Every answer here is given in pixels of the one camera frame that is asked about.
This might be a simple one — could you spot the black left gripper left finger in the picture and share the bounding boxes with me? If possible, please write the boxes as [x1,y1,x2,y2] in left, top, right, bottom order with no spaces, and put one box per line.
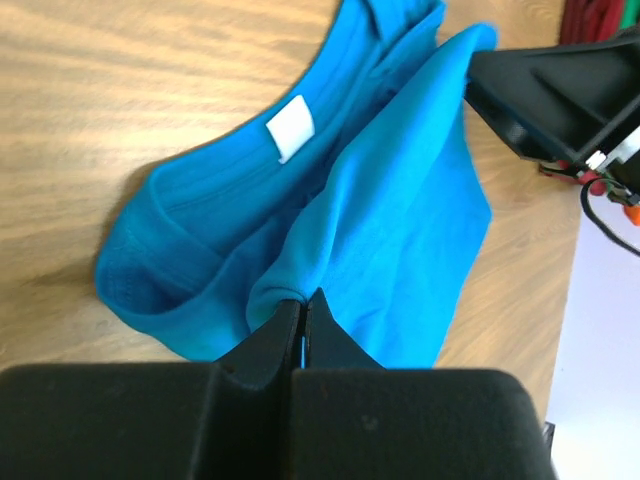
[1,301,302,479]

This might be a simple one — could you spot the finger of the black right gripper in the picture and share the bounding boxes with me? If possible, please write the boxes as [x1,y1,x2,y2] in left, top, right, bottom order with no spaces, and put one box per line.
[466,27,639,164]

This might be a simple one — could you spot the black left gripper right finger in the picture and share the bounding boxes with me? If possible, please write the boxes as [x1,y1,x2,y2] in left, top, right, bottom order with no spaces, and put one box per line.
[287,290,556,479]

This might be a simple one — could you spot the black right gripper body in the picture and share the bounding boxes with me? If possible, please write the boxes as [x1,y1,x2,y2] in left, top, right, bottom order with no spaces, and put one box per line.
[574,129,639,200]

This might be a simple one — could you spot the blue t shirt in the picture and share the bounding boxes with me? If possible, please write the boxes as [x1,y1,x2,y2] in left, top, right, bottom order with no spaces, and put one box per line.
[95,1,497,368]

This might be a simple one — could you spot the folded orange t shirt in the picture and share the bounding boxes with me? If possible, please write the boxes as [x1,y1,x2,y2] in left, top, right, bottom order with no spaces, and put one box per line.
[623,205,640,227]

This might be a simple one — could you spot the folded dark red t shirt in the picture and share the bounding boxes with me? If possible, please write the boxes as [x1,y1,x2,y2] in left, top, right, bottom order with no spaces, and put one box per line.
[558,0,626,45]

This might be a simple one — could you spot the folded green t shirt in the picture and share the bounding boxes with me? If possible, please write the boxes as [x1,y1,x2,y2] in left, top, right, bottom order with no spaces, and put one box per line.
[619,0,640,30]

